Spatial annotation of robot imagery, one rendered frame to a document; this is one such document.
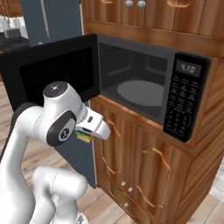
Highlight black microwave door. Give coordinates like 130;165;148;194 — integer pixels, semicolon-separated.
0;33;100;112

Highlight wooden drawer front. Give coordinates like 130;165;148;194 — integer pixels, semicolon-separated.
108;181;154;224

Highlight wooden cupboard door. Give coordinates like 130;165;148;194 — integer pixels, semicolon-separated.
92;100;132;191
200;0;224;39
82;0;136;25
129;123;177;219
134;0;206;35

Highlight grey fridge handle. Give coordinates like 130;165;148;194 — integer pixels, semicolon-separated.
39;0;51;42

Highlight wooden cabinet frame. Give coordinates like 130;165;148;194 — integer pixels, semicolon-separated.
80;0;224;224

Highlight wooden cupboards run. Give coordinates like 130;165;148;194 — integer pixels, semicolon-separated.
0;0;24;18

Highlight grey microwave turntable plate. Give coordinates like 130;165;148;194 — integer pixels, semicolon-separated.
116;80;166;108

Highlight black microwave oven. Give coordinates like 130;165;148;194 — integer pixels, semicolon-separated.
96;33;212;144

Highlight dark kitchen counter unit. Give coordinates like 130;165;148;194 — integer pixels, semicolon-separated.
0;26;32;54

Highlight yellow and green sponge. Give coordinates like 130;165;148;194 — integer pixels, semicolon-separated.
75;130;95;144

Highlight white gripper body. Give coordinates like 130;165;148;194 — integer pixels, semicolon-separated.
74;117;112;142

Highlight blue-grey fridge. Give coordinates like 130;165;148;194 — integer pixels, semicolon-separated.
19;0;98;189

